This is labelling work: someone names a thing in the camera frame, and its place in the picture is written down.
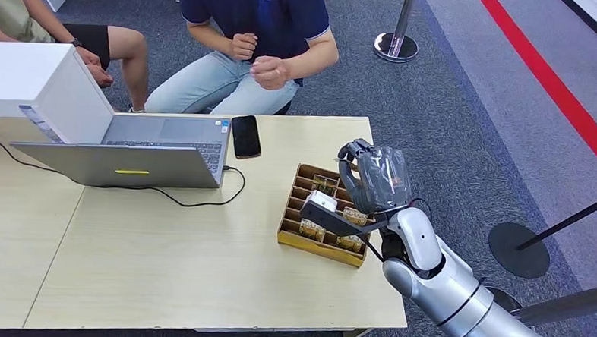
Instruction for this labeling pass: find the grey laptop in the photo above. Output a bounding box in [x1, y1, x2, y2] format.
[6, 107, 232, 194]

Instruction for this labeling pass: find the black laptop power cable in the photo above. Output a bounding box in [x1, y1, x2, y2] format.
[0, 137, 248, 211]

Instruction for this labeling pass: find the person's right hand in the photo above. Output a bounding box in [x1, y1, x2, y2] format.
[228, 32, 260, 63]
[84, 63, 116, 89]

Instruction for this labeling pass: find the pale wrist camera, black bracket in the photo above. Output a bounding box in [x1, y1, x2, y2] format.
[298, 188, 393, 241]

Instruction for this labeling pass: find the brown cardboard card holder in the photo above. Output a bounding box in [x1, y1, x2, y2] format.
[275, 161, 380, 270]

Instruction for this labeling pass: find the person's left hand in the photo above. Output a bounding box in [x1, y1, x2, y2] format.
[248, 55, 292, 92]
[74, 46, 104, 70]

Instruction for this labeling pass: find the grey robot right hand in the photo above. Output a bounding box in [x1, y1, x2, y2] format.
[334, 137, 415, 219]

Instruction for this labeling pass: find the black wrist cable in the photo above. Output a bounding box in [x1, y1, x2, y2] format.
[359, 235, 388, 263]

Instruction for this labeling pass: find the person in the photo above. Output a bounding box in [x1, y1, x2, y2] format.
[0, 0, 153, 115]
[144, 0, 343, 123]

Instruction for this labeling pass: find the person's hand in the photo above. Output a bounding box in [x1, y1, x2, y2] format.
[248, 55, 292, 92]
[228, 32, 260, 63]
[74, 46, 104, 70]
[84, 63, 116, 89]

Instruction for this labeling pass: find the black smartphone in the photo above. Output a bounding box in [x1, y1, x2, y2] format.
[229, 114, 264, 161]

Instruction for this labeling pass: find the black stanchion post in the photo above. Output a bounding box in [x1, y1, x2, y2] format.
[486, 183, 597, 283]

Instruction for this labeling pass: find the chrome stanchion post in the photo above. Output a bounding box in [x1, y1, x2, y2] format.
[482, 277, 597, 330]
[372, 0, 422, 65]

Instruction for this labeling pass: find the white box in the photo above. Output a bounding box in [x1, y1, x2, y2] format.
[0, 41, 118, 147]

